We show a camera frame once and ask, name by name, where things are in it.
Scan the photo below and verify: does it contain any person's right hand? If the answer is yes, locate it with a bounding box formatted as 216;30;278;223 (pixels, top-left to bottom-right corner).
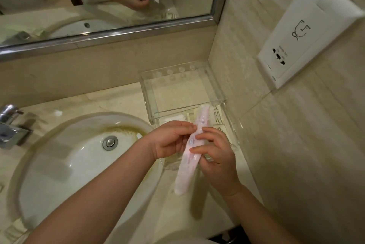
189;126;243;198

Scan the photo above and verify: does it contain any metal framed wall mirror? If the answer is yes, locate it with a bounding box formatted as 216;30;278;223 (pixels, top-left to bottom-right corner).
0;0;235;62

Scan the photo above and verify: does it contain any pink toothbrush packet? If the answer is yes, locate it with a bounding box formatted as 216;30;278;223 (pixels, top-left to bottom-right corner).
174;103;211;196

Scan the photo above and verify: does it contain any chrome faucet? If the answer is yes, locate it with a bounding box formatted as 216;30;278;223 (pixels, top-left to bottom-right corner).
0;105;33;150

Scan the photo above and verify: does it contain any person's right forearm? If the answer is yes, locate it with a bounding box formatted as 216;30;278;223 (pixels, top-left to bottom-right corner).
224;184;303;244

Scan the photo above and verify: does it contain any white wall socket panel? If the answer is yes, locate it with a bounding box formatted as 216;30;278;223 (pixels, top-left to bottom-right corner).
256;0;365;90

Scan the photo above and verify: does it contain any person's left forearm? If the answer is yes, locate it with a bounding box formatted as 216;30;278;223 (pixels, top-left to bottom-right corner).
24;135;160;244

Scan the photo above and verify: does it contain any person's left hand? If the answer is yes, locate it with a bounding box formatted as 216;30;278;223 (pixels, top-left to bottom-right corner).
148;120;198;160

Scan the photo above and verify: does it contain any metal sink drain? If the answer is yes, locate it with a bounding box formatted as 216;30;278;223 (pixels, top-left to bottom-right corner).
102;135;119;151

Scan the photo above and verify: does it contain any white oval sink basin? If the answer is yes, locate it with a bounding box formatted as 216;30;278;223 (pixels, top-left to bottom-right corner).
7;112;165;233

